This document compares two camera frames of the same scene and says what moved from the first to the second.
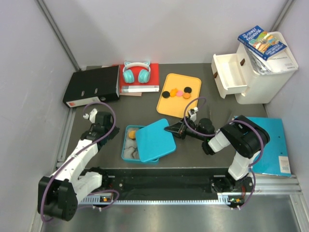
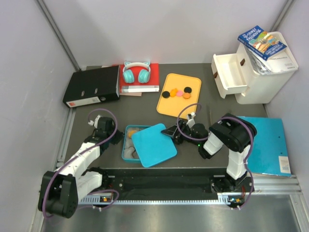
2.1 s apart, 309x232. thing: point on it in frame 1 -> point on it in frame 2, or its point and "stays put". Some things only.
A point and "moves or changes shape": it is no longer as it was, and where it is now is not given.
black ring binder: x=93 y=85 stays put
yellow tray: x=176 y=92 stays put
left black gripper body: x=115 y=130 -> x=115 y=136
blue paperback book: x=262 y=43 stays put
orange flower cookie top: x=173 y=92 stays put
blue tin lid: x=154 y=141 moves or changes shape
